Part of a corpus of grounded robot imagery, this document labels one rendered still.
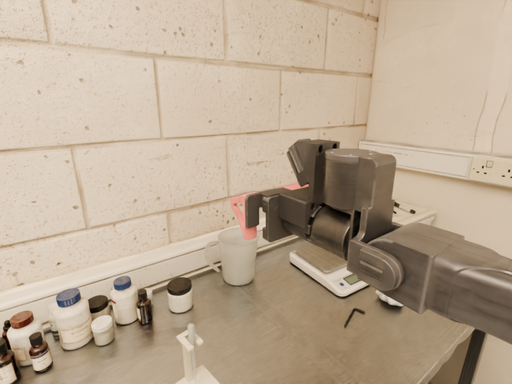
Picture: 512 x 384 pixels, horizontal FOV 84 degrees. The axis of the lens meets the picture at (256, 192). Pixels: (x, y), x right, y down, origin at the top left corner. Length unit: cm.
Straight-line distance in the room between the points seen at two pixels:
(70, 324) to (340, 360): 62
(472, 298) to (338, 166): 16
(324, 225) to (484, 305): 16
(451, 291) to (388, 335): 58
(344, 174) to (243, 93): 74
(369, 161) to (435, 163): 104
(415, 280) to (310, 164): 16
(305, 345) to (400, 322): 27
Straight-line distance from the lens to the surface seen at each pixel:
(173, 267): 98
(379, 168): 30
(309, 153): 35
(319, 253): 106
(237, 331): 81
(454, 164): 131
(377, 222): 33
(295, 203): 36
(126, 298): 84
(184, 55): 93
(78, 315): 82
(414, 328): 91
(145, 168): 89
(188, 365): 68
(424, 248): 29
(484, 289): 28
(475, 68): 135
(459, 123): 135
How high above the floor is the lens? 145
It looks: 17 degrees down
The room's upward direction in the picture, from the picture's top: straight up
